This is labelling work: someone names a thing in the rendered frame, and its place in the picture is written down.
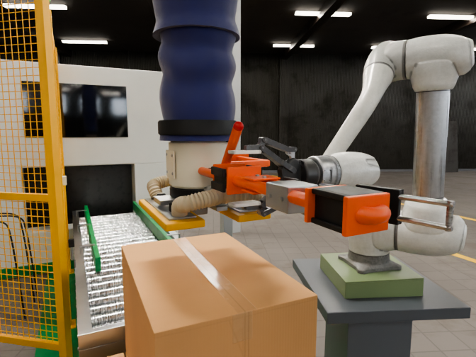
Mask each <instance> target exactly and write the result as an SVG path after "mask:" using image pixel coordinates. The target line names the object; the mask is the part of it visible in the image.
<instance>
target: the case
mask: <svg viewBox="0 0 476 357"><path fill-rule="evenodd" d="M121 251H122V268H123V299H124V315H125V346H126V352H127V357H316V339H317V294H315V293H314V292H312V291H311V290H309V289H308V288H306V287H305V286H303V285H302V284H300V283H299V282H297V281H296V280H295V279H293V278H291V277H290V276H289V275H287V274H286V273H284V272H282V270H280V269H279V268H277V267H275V266H274V265H273V264H271V263H269V262H268V261H267V260H265V259H263V258H262V257H261V256H259V255H258V254H256V253H255V252H253V251H252V250H251V249H249V248H247V247H246V246H244V245H243V244H242V243H240V242H238V241H237V240H236V239H234V238H233V237H231V236H229V235H228V234H227V233H225V232H223V233H217V234H207V235H200V236H194V237H184V238H178V239H168V240H161V241H155V242H145V243H139V244H128V245H122V246H121Z"/></svg>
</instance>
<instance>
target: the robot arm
mask: <svg viewBox="0 0 476 357"><path fill-rule="evenodd" d="M474 63H475V57H474V44H473V40H472V39H469V38H466V37H464V36H461V35H454V34H440V35H427V36H422V37H417V38H413V39H409V40H401V41H396V42H395V41H386V42H382V43H380V44H379V45H378V46H377V47H375V48H374V50H373V51H372V52H371V53H370V55H369V56H368V58H367V61H366V63H365V66H364V70H363V88H362V92H361V95H360V97H359V99H358V100H357V102H356V104H355V106H354V107H353V109H352V110H351V112H350V113H349V115H348V117H347V118H346V119H345V121H344V123H343V125H342V126H341V127H340V129H339V131H338V132H337V134H336V135H335V137H334V139H333V140H332V141H331V143H330V145H329V146H328V147H327V150H326V151H325V153H324V154H323V156H311V157H308V158H307V159H296V158H295V152H296V151H297V150H298V149H297V147H288V146H286V145H284V144H281V143H279V142H276V141H274V140H271V139H269V138H267V137H259V138H258V143H257V144H253V145H244V150H228V154H260V153H262V154H263V155H264V156H265V157H267V158H268V159H270V160H271V161H272V162H273V163H274V164H275V165H276V166H278V167H279V168H278V177H280V179H278V180H279V181H283V177H285V176H286V177H290V178H294V179H299V180H300V181H303V182H307V183H313V184H317V185H318V186H319V185H320V183H327V184H333V185H343V184H345V185H349V186H356V184H360V183H362V184H368V185H373V184H374V183H375V182H376V181H377V180H378V179H379V177H380V167H379V165H378V163H377V161H376V160H375V158H374V157H372V156H370V155H369V154H364V153H361V152H346V150H347V149H348V148H349V146H350V145H351V143H352V142H353V141H354V139H355V138H356V136H357V134H358V133H359V132H360V131H361V129H362V128H363V126H364V125H365V123H366V122H367V121H368V119H369V117H370V116H371V115H372V113H373V111H374V110H375V108H376V107H377V105H378V104H379V102H380V99H381V98H382V97H383V94H384V93H385V91H386V90H387V88H388V86H389V85H390V84H391V83H392V82H393V81H399V80H405V79H410V81H411V84H412V88H413V90H414V92H416V110H415V128H414V162H413V179H412V195H413V196H419V197H425V198H435V199H440V200H447V199H446V198H444V197H443V196H444V183H445V171H446V147H447V136H448V119H449V106H450V94H451V93H450V89H453V88H454V86H455V85H456V82H457V80H458V77H459V76H460V75H464V74H466V73H468V72H469V71H470V70H471V68H472V67H473V65H474ZM265 145H268V146H270V147H272V148H275V149H278V150H280V151H282V152H285V153H286V154H287V155H288V156H289V158H288V159H287V160H286V161H284V160H282V159H281V158H280V157H278V156H277V155H276V154H274V153H273V152H272V151H271V150H269V149H268V148H267V147H265ZM228 205H229V206H231V207H233V208H240V207H244V209H245V210H257V214H258V215H260V216H263V217H265V216H267V215H270V214H271V213H273V212H275V211H276V210H274V209H273V208H269V207H267V206H266V195H265V196H264V197H263V198H262V199H260V200H259V201H257V200H244V201H237V202H229V203H228ZM400 215H401V216H405V217H412V218H416V219H420V220H427V221H432V222H438V223H443V224H445V223H446V207H445V206H440V205H431V204H426V203H418V202H412V201H407V200H406V201H405V202H404V207H403V210H401V211H400ZM467 229H468V228H467V225H466V224H465V222H464V220H463V219H462V218H461V217H460V216H458V215H453V231H452V232H447V231H445V230H442V229H436V228H432V227H425V226H421V225H415V224H411V223H407V222H402V224H400V225H392V224H388V230H384V231H379V232H371V233H367V234H360V235H355V236H351V237H348V253H347V254H339V255H338V259H340V260H342V261H344V262H345V263H347V264H348V265H349V266H351V267H352V268H354V269H355V270H356V271H357V273H359V274H367V273H373V272H380V271H391V270H402V266H401V265H400V264H398V263H395V262H394V261H392V260H391V259H390V251H394V250H397V251H403V252H406V253H410V254H418V255H424V256H448V255H453V254H456V253H458V252H459V251H462V250H463V249H464V246H465V240H466V235H467Z"/></svg>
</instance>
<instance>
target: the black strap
mask: <svg viewBox="0 0 476 357"><path fill-rule="evenodd" d="M235 122H236V120H159V121H158V134H159V135H231V132H232V128H233V125H234V123H235Z"/></svg>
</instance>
